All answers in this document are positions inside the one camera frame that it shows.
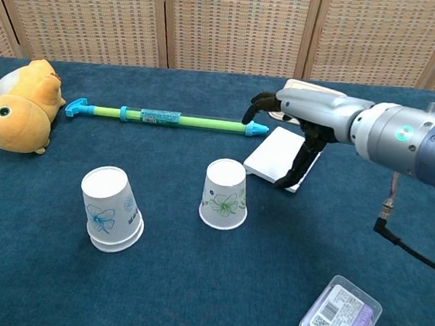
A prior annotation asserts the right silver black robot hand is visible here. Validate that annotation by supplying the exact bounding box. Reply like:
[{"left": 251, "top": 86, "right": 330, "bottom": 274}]
[{"left": 235, "top": 83, "right": 375, "bottom": 198}]

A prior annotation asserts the dark blue table cloth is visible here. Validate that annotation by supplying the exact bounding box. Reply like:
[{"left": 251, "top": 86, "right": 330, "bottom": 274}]
[{"left": 0, "top": 44, "right": 435, "bottom": 326}]

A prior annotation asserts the beige lidded food container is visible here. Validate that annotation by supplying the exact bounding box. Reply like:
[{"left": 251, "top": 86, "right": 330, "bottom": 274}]
[{"left": 267, "top": 76, "right": 347, "bottom": 129}]

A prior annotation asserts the green flower paper cup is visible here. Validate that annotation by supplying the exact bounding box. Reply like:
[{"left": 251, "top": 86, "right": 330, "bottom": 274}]
[
  {"left": 86, "top": 215, "right": 146, "bottom": 257},
  {"left": 196, "top": 156, "right": 253, "bottom": 234}
]

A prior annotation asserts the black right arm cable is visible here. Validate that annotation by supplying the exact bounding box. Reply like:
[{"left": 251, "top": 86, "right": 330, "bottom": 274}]
[{"left": 369, "top": 170, "right": 435, "bottom": 280}]

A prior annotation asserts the clear box purple label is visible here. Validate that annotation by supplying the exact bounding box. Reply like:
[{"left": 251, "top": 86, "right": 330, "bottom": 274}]
[{"left": 294, "top": 270, "right": 386, "bottom": 326}]

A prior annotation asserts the blue flower paper cup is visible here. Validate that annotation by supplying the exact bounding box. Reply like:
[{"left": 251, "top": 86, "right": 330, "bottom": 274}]
[{"left": 75, "top": 163, "right": 148, "bottom": 248}]

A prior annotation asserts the woven folding screen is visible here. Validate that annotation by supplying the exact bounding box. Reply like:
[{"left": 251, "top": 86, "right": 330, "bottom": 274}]
[{"left": 0, "top": 0, "right": 435, "bottom": 104}]

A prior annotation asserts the white flat rectangular box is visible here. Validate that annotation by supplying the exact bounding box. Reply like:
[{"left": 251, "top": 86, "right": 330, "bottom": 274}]
[{"left": 240, "top": 122, "right": 325, "bottom": 197}]

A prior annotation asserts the yellow plush chick toy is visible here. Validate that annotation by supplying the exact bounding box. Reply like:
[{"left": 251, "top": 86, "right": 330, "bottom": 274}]
[{"left": 0, "top": 53, "right": 72, "bottom": 159}]

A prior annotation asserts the green blue water squirter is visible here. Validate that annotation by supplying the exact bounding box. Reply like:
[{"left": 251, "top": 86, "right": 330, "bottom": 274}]
[{"left": 64, "top": 96, "right": 272, "bottom": 140}]

